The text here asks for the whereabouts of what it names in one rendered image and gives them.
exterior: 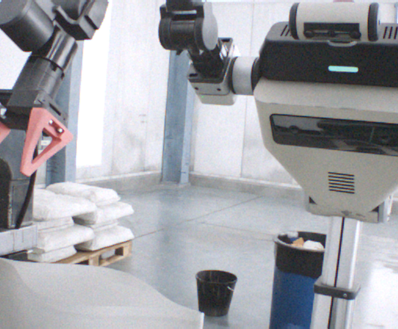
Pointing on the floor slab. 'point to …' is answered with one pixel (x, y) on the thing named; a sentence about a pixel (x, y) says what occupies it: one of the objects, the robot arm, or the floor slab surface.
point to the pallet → (122, 250)
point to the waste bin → (294, 279)
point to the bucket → (215, 291)
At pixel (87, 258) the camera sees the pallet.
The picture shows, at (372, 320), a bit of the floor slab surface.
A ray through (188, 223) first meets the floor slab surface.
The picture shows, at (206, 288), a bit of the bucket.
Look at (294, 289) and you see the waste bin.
